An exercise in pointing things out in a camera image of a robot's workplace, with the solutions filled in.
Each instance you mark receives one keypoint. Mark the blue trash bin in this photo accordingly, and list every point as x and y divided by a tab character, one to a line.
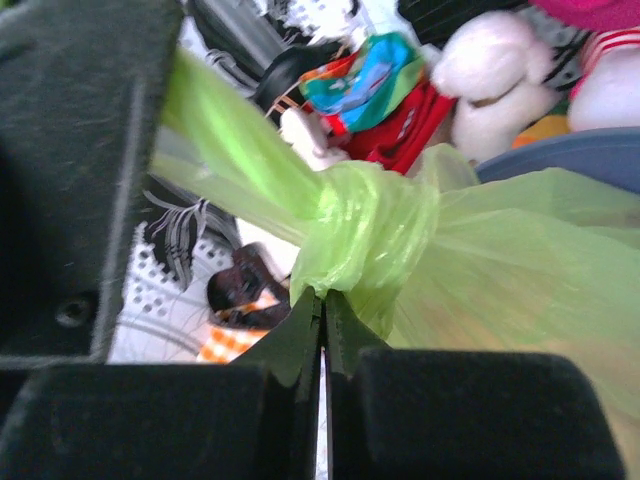
607	155

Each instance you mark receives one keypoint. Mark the orange white striped cloth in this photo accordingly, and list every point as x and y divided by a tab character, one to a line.
235	334

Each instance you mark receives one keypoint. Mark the cream canvas tote bag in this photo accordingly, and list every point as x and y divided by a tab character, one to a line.
304	134

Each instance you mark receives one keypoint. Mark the white fluffy plush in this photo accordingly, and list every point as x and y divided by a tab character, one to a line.
495	66

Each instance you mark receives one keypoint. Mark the magenta hanging cloth bag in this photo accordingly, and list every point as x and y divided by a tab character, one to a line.
593	15

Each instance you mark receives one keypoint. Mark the red cloth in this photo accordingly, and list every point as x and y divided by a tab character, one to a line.
399	139

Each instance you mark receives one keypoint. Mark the green trash bag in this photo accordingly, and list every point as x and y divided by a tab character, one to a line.
547	261

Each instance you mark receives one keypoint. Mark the white round plush pink hands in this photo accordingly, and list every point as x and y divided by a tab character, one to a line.
607	95

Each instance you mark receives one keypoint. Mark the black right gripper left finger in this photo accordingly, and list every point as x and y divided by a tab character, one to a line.
255	418

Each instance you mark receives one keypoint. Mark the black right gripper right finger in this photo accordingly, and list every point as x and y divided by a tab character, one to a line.
440	414

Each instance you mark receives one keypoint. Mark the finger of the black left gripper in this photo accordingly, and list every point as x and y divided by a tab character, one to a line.
82	87

